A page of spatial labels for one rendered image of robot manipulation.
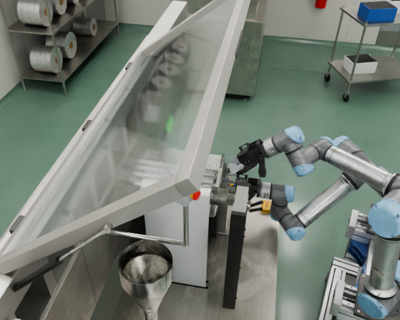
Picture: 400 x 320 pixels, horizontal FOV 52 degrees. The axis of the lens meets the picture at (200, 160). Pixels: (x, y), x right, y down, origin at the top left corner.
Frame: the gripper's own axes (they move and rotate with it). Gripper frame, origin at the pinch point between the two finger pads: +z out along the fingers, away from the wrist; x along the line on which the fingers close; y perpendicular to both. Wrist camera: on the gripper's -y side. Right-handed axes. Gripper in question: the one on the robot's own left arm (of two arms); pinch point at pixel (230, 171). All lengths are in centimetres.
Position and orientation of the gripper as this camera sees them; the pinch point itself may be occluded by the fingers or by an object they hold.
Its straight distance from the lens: 178.6
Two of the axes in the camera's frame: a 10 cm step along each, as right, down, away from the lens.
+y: -6.2, -6.7, -4.0
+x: -1.8, 6.2, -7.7
